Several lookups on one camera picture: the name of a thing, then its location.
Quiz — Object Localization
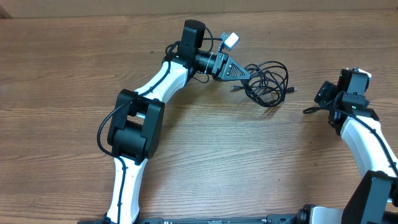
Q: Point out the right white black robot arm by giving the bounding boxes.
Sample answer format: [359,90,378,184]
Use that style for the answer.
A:
[305,68,397,223]

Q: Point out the thick black USB cable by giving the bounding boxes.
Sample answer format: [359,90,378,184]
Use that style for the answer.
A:
[230,60,290,108]

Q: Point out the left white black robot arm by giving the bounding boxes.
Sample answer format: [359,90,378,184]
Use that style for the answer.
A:
[96,19,249,223]

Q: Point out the thin black USB cable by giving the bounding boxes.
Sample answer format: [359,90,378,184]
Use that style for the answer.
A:
[245,67,298,105]

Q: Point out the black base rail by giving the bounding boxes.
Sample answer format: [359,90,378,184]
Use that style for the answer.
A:
[77,203,398,224]

